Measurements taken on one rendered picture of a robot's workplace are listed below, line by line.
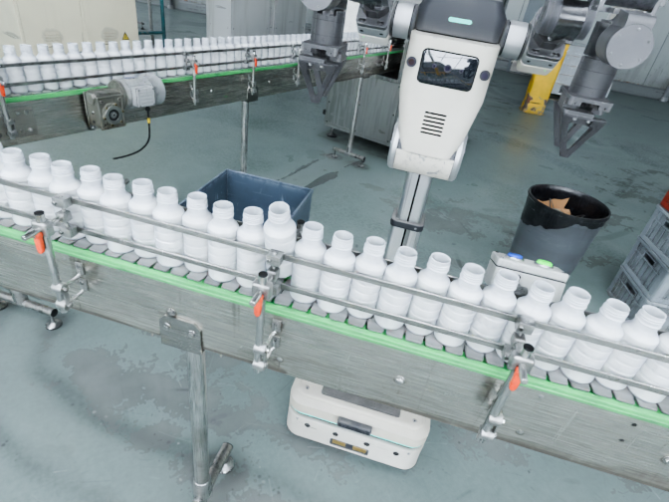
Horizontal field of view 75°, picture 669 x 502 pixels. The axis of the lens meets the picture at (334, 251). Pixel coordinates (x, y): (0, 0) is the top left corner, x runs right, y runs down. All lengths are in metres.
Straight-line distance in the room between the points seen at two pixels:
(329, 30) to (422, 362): 0.62
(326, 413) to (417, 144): 0.99
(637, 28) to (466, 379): 0.61
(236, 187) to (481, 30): 0.89
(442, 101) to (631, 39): 0.60
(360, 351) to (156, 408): 1.26
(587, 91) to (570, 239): 1.96
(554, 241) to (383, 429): 1.56
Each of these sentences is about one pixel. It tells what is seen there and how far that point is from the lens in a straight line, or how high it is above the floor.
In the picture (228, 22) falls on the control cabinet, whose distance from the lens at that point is 6.70.
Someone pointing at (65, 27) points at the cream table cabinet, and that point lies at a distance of 4.79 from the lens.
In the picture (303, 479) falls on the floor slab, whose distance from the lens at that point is 1.80.
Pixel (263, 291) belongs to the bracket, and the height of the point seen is 1.08.
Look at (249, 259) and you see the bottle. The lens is 0.86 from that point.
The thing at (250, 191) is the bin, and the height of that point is 0.89.
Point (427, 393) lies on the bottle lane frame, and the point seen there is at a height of 0.89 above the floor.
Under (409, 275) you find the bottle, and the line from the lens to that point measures 0.79.
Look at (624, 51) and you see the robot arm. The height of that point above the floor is 1.52.
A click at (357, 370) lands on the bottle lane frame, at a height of 0.90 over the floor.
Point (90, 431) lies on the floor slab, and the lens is 1.98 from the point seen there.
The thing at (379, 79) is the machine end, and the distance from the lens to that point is 4.58.
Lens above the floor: 1.56
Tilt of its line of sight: 33 degrees down
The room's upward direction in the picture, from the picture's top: 9 degrees clockwise
